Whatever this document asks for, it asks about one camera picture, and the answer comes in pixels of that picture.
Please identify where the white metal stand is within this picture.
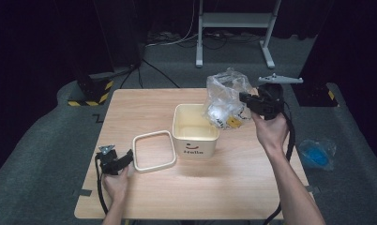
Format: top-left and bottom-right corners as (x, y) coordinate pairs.
(194, 0), (283, 69)

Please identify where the clear plastic bag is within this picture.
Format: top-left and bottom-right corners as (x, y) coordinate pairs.
(202, 67), (256, 130)

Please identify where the blue plastic bag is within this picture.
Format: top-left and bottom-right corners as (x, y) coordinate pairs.
(297, 138), (338, 172)

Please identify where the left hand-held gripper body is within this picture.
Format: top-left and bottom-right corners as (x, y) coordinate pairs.
(95, 143), (128, 175)

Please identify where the white floor cable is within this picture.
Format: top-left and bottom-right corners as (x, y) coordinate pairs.
(144, 0), (201, 49)

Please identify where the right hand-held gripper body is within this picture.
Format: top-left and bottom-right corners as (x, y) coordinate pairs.
(250, 73), (304, 121)

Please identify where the person's right hand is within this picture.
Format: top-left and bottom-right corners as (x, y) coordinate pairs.
(251, 112), (290, 153)

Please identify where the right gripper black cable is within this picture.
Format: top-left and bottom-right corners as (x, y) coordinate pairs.
(263, 111), (296, 225)

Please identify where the cream square ring frame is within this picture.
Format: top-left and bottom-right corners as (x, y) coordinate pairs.
(132, 129), (177, 173)

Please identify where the black stand with striped base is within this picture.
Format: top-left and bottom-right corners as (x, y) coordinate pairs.
(293, 82), (340, 108)
(68, 0), (114, 107)

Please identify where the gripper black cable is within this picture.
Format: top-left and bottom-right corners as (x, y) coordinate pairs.
(263, 111), (296, 225)
(95, 154), (110, 217)

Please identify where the black floor cable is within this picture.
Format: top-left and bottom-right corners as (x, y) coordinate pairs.
(119, 58), (181, 89)

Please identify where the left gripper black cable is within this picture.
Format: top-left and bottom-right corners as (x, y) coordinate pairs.
(95, 154), (110, 217)

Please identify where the person's left hand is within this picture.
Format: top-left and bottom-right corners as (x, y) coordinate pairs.
(101, 165), (135, 201)

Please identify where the cream square plastic bin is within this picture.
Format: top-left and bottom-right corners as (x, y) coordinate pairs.
(172, 103), (220, 159)

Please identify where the grey tape piece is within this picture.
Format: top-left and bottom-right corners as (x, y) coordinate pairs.
(305, 185), (322, 195)
(73, 187), (93, 198)

